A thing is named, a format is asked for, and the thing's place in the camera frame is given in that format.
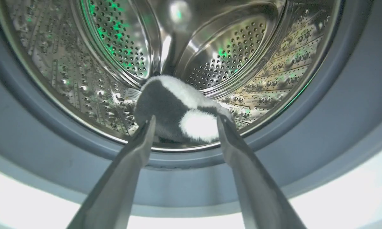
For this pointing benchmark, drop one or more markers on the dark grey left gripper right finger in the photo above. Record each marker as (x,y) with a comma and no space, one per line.
(257,190)

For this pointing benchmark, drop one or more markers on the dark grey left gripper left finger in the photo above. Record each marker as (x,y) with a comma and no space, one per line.
(114,190)

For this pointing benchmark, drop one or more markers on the black and white plush toy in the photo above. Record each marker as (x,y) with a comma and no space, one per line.
(171,108)

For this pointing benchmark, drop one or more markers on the stainless steel washing drum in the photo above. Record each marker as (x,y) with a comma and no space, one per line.
(92,63)

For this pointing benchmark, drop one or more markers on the grey rubber door gasket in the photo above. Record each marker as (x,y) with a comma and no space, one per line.
(337,111)

